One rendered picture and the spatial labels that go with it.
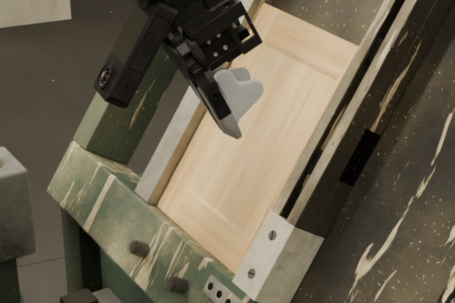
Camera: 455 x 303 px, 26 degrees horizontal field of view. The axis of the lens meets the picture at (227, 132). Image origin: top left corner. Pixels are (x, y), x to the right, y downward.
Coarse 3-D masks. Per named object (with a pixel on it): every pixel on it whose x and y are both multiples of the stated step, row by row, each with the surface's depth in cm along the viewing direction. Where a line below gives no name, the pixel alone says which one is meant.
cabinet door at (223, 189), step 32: (288, 32) 165; (320, 32) 160; (256, 64) 169; (288, 64) 163; (320, 64) 157; (288, 96) 161; (320, 96) 155; (256, 128) 164; (288, 128) 158; (192, 160) 173; (224, 160) 167; (256, 160) 161; (288, 160) 156; (192, 192) 170; (224, 192) 164; (256, 192) 159; (192, 224) 167; (224, 224) 162; (256, 224) 157; (224, 256) 159
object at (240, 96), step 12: (216, 72) 99; (228, 72) 99; (228, 84) 100; (240, 84) 101; (252, 84) 101; (204, 96) 99; (228, 96) 101; (240, 96) 101; (252, 96) 102; (240, 108) 102; (216, 120) 103; (228, 120) 101; (228, 132) 103; (240, 132) 104
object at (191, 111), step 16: (240, 0) 174; (256, 0) 171; (272, 0) 173; (224, 64) 173; (192, 96) 175; (176, 112) 177; (192, 112) 173; (176, 128) 175; (192, 128) 174; (160, 144) 177; (176, 144) 174; (160, 160) 176; (176, 160) 175; (144, 176) 178; (160, 176) 174; (144, 192) 176; (160, 192) 175
